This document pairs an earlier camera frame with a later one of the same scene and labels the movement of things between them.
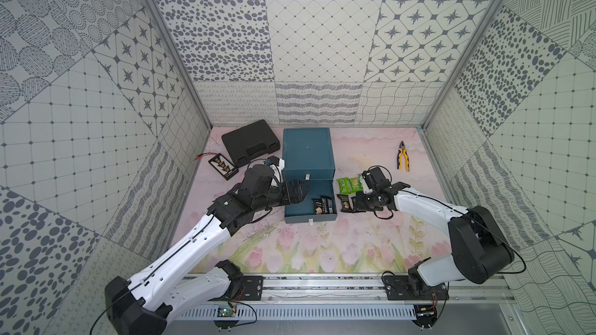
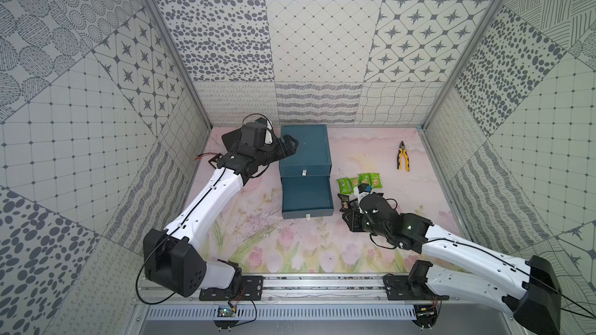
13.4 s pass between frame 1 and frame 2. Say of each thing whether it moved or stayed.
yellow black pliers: stayed
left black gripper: moved
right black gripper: moved
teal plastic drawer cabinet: moved
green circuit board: stayed
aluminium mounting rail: stayed
